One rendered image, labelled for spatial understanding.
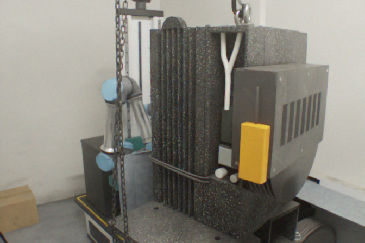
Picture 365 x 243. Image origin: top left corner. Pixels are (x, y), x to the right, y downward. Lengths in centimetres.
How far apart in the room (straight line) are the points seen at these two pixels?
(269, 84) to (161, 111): 53
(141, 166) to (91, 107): 181
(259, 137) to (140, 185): 84
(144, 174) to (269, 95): 87
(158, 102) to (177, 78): 13
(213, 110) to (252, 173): 29
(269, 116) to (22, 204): 247
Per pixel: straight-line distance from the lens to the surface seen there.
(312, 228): 177
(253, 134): 83
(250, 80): 85
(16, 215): 300
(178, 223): 121
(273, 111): 83
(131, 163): 147
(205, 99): 104
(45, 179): 332
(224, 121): 105
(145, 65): 214
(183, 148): 114
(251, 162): 86
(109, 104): 167
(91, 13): 320
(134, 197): 155
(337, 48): 206
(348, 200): 204
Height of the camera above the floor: 155
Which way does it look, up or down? 11 degrees down
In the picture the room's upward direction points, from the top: straight up
